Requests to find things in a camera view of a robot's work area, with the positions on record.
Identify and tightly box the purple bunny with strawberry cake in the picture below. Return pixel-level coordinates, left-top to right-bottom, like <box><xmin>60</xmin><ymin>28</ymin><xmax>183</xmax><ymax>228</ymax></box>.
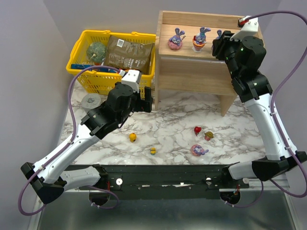
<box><xmin>211</xmin><ymin>29</ymin><xmax>223</xmax><ymax>50</ymax></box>

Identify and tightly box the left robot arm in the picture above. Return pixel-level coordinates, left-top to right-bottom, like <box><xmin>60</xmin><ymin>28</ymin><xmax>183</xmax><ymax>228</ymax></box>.
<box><xmin>21</xmin><ymin>82</ymin><xmax>153</xmax><ymax>204</ymax></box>

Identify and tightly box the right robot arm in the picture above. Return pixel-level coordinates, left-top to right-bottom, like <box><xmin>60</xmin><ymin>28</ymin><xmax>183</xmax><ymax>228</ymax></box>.
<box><xmin>213</xmin><ymin>31</ymin><xmax>307</xmax><ymax>181</ymax></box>

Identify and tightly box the wooden two-tier shelf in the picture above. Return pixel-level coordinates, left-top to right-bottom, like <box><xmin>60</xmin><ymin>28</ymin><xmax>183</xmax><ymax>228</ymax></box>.
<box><xmin>154</xmin><ymin>10</ymin><xmax>266</xmax><ymax>117</ymax></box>

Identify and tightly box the yellow duck toy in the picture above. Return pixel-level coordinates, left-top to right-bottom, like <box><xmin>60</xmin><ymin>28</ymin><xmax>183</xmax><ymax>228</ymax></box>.
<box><xmin>129</xmin><ymin>133</ymin><xmax>137</xmax><ymax>142</ymax></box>

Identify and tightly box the brown snack bag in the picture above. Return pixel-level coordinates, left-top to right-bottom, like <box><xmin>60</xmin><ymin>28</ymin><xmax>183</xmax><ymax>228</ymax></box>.
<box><xmin>104</xmin><ymin>36</ymin><xmax>154</xmax><ymax>74</ymax></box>

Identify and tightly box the yellow plastic shopping basket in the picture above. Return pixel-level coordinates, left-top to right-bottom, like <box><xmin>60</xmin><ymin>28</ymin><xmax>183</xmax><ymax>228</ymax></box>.
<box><xmin>66</xmin><ymin>30</ymin><xmax>156</xmax><ymax>95</ymax></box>

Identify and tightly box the grey cup with print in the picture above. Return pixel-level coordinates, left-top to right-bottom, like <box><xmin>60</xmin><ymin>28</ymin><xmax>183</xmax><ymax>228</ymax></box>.
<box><xmin>81</xmin><ymin>93</ymin><xmax>102</xmax><ymax>113</ymax></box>

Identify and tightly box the small yellow striped toy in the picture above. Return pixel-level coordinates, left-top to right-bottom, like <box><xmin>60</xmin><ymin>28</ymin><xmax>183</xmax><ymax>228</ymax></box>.
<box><xmin>150</xmin><ymin>148</ymin><xmax>156</xmax><ymax>155</ymax></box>

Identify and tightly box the green toy pumpkin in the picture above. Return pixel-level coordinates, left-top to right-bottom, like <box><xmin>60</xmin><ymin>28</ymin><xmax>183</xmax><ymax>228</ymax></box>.
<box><xmin>86</xmin><ymin>42</ymin><xmax>106</xmax><ymax>65</ymax></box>

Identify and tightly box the blue box in basket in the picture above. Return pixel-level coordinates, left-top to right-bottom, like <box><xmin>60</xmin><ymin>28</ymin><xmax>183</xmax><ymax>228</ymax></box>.
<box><xmin>71</xmin><ymin>64</ymin><xmax>109</xmax><ymax>72</ymax></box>

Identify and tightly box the olive cupcake bear toy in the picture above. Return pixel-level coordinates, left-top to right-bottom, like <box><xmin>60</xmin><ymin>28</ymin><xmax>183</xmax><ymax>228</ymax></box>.
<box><xmin>204</xmin><ymin>131</ymin><xmax>214</xmax><ymax>141</ymax></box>

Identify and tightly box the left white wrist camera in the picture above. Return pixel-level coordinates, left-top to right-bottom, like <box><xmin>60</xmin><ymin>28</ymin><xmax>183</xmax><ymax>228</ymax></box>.
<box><xmin>121</xmin><ymin>74</ymin><xmax>142</xmax><ymax>92</ymax></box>

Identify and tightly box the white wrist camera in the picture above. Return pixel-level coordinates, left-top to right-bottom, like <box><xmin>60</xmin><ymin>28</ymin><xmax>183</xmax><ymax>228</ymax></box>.
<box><xmin>230</xmin><ymin>16</ymin><xmax>259</xmax><ymax>42</ymax></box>
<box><xmin>121</xmin><ymin>74</ymin><xmax>142</xmax><ymax>92</ymax></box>

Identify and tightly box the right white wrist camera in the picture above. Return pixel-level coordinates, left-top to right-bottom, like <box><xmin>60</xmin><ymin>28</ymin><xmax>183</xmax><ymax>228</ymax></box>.
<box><xmin>230</xmin><ymin>16</ymin><xmax>259</xmax><ymax>42</ymax></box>

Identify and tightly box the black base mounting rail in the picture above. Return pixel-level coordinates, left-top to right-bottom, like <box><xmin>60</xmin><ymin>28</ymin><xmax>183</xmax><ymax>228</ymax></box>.
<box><xmin>69</xmin><ymin>164</ymin><xmax>280</xmax><ymax>201</ymax></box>

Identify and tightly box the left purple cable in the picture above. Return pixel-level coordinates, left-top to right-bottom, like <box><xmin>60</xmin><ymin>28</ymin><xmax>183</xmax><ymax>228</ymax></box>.
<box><xmin>18</xmin><ymin>66</ymin><xmax>122</xmax><ymax>216</ymax></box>

